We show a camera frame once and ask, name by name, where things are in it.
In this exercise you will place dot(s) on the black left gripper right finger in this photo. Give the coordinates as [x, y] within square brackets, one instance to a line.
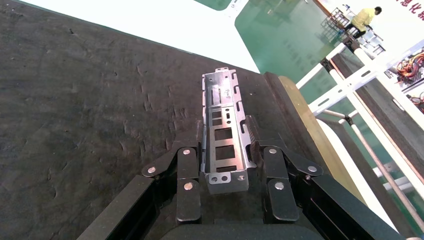
[281, 198]

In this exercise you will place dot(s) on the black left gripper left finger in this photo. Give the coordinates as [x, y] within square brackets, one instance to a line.
[188, 198]

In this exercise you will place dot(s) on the silver metal channel bracket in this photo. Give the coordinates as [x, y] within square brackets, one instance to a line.
[225, 99]

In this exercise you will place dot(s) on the black container with brass edges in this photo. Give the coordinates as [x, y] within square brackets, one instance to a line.
[82, 99]

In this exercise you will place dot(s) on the person in yellow jacket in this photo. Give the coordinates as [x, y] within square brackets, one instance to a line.
[362, 20]

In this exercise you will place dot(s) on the white pipe frame cart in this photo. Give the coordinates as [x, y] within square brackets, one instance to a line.
[344, 86]

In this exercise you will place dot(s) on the white slotted rack post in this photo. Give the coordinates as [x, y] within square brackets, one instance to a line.
[236, 3]

